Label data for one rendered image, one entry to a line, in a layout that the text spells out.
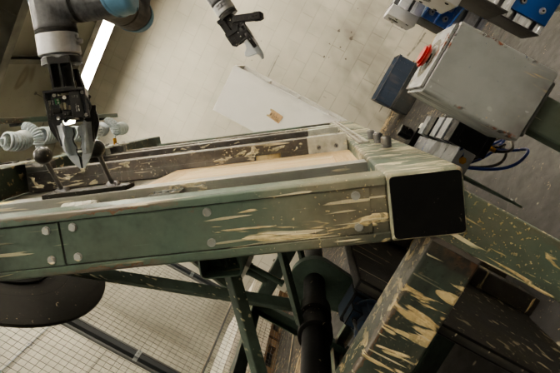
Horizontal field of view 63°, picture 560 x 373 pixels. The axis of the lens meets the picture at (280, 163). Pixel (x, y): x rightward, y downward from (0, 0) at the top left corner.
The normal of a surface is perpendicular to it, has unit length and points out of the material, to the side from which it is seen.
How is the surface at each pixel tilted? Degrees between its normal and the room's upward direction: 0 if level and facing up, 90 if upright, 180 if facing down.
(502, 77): 90
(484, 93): 90
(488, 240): 90
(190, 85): 90
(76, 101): 107
